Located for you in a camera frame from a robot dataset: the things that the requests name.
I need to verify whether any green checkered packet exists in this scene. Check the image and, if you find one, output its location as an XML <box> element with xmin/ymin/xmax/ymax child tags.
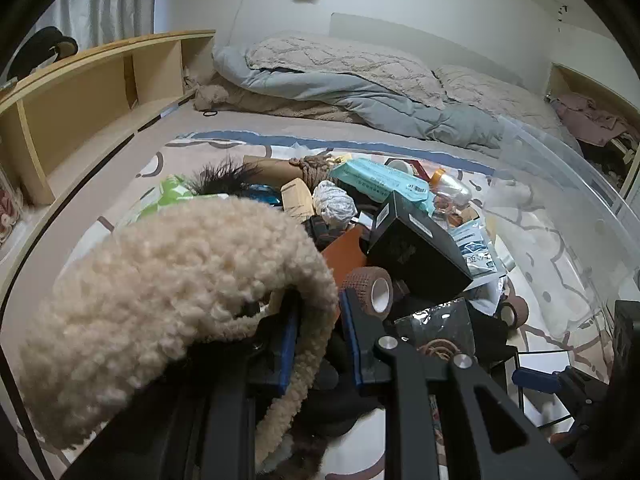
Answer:
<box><xmin>135</xmin><ymin>175</ymin><xmax>201</xmax><ymax>221</ymax></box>

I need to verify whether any crinkled clear plastic bag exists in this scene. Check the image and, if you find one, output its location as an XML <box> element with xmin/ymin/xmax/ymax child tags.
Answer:
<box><xmin>395</xmin><ymin>297</ymin><xmax>476</xmax><ymax>361</ymax></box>

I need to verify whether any wooden wardrobe alcove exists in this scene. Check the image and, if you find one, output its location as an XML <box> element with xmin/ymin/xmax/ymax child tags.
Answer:
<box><xmin>545</xmin><ymin>62</ymin><xmax>640</xmax><ymax>191</ymax></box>

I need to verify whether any grey curtain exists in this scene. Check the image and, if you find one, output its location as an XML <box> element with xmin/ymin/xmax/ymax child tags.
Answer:
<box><xmin>52</xmin><ymin>0</ymin><xmax>158</xmax><ymax>51</ymax></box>

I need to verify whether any grey-blue duvet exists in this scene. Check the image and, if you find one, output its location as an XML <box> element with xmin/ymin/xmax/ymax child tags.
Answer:
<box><xmin>212</xmin><ymin>42</ymin><xmax>583</xmax><ymax>156</ymax></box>

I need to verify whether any white crumpled plastic ball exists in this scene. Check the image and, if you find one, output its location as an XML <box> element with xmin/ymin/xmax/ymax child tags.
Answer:
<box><xmin>312</xmin><ymin>180</ymin><xmax>358</xmax><ymax>226</ymax></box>

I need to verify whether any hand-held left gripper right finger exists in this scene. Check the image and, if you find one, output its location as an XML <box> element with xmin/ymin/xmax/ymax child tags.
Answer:
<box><xmin>341</xmin><ymin>291</ymin><xmax>577</xmax><ymax>480</ymax></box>

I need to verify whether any black cloth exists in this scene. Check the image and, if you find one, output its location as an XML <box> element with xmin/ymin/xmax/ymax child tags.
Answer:
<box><xmin>465</xmin><ymin>305</ymin><xmax>518</xmax><ymax>376</ymax></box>

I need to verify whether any red patterned picture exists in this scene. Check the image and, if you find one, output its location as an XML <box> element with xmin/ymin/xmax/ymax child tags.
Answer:
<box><xmin>0</xmin><ymin>165</ymin><xmax>26</xmax><ymax>246</ymax></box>

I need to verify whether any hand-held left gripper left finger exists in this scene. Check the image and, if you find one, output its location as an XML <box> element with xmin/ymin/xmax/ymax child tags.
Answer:
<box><xmin>65</xmin><ymin>305</ymin><xmax>302</xmax><ymax>480</ymax></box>

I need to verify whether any wooden block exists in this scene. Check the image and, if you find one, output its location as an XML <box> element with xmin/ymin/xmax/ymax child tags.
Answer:
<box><xmin>280</xmin><ymin>180</ymin><xmax>313</xmax><ymax>221</ymax></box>

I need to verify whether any jute rope bundle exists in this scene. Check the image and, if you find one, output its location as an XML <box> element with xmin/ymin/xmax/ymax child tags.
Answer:
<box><xmin>287</xmin><ymin>152</ymin><xmax>346</xmax><ymax>183</ymax></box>

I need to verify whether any beige bed sheet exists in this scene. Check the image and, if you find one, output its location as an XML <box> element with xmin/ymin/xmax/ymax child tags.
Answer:
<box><xmin>10</xmin><ymin>100</ymin><xmax>501</xmax><ymax>281</ymax></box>

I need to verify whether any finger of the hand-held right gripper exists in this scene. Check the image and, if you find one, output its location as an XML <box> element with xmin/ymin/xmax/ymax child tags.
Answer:
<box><xmin>515</xmin><ymin>366</ymin><xmax>571</xmax><ymax>396</ymax></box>

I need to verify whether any pile of pink clothes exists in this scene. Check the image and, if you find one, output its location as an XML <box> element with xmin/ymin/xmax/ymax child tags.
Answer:
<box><xmin>550</xmin><ymin>92</ymin><xmax>633</xmax><ymax>146</ymax></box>

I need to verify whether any white headboard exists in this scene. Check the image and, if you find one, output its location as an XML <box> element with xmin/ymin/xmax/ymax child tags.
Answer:
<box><xmin>330</xmin><ymin>12</ymin><xmax>526</xmax><ymax>86</ymax></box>

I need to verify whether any clear plastic storage bin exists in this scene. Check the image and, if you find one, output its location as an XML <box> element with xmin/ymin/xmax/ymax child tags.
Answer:
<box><xmin>482</xmin><ymin>115</ymin><xmax>640</xmax><ymax>341</ymax></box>

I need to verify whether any wooden bedside shelf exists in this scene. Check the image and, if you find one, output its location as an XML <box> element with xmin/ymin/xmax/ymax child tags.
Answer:
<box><xmin>0</xmin><ymin>30</ymin><xmax>217</xmax><ymax>206</ymax></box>

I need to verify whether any black box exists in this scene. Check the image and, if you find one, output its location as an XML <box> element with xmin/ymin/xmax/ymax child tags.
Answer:
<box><xmin>367</xmin><ymin>190</ymin><xmax>476</xmax><ymax>301</ymax></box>

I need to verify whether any beige quilted pillow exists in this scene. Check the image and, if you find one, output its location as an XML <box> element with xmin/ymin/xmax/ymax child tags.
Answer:
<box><xmin>245</xmin><ymin>35</ymin><xmax>446</xmax><ymax>108</ymax></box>
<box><xmin>432</xmin><ymin>65</ymin><xmax>561</xmax><ymax>126</ymax></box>

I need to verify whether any packaged blue face mask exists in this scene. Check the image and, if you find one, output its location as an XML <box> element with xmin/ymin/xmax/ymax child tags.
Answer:
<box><xmin>450</xmin><ymin>220</ymin><xmax>506</xmax><ymax>281</ymax></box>

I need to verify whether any brown bandage roll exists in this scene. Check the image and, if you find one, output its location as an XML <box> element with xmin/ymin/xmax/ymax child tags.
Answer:
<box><xmin>497</xmin><ymin>295</ymin><xmax>530</xmax><ymax>331</ymax></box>
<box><xmin>340</xmin><ymin>266</ymin><xmax>396</xmax><ymax>321</ymax></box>

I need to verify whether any beige fleece blanket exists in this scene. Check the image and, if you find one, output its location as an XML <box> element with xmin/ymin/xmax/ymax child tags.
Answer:
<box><xmin>185</xmin><ymin>77</ymin><xmax>371</xmax><ymax>123</ymax></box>

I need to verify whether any black feather toy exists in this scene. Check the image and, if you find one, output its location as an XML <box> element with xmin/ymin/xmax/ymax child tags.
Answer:
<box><xmin>190</xmin><ymin>155</ymin><xmax>266</xmax><ymax>196</ymax></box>

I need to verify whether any clear bottle orange cap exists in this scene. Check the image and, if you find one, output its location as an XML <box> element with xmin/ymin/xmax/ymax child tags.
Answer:
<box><xmin>430</xmin><ymin>167</ymin><xmax>473</xmax><ymax>211</ymax></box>

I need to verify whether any brown card sleeve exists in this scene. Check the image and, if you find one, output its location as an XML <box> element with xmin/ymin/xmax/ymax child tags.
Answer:
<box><xmin>320</xmin><ymin>225</ymin><xmax>371</xmax><ymax>286</ymax></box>

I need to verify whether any black cap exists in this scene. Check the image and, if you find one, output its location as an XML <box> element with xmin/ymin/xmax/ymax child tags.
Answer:
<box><xmin>7</xmin><ymin>25</ymin><xmax>78</xmax><ymax>81</ymax></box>

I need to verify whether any beige fleece slipper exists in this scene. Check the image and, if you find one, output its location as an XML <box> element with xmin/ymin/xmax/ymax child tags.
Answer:
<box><xmin>17</xmin><ymin>195</ymin><xmax>341</xmax><ymax>478</ymax></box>

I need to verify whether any printed blanket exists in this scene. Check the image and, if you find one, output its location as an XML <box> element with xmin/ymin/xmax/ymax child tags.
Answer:
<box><xmin>0</xmin><ymin>130</ymin><xmax>640</xmax><ymax>480</ymax></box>

